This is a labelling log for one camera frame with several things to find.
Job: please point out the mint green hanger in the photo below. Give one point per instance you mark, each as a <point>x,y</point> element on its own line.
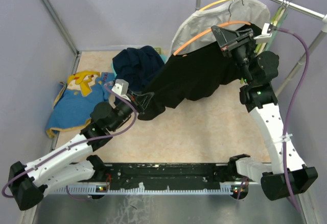
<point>278,24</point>

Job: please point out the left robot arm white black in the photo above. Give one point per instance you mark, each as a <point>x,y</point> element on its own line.
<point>30,183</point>

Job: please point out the black t-shirt white trim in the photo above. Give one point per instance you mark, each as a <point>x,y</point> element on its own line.
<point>193,76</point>

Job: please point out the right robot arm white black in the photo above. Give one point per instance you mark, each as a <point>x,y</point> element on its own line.
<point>288,174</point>

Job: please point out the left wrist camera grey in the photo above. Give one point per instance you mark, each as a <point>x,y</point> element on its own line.
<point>120,88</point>

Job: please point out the cream hanger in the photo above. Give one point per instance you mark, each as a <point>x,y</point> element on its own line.
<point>265,39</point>

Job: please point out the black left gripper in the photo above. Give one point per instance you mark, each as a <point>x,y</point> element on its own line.
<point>138,105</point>

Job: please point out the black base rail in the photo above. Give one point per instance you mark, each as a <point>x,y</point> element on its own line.
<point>168,179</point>

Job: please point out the metal clothes rack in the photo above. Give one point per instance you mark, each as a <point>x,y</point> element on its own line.
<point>318,39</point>

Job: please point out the off-white t-shirt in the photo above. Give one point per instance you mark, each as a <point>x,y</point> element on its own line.
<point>252,11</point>

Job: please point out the blue Pikachu t-shirt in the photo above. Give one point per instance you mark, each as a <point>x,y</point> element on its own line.
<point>76,100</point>

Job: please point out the dark navy t-shirt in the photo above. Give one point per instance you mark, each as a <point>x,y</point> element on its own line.
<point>137,66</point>

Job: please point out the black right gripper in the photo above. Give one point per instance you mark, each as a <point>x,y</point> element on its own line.
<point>230,39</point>

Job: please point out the teal t-shirt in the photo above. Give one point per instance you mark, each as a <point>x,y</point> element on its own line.
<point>113,70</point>

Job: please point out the orange hanger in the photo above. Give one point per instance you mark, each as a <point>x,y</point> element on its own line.
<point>209,30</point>

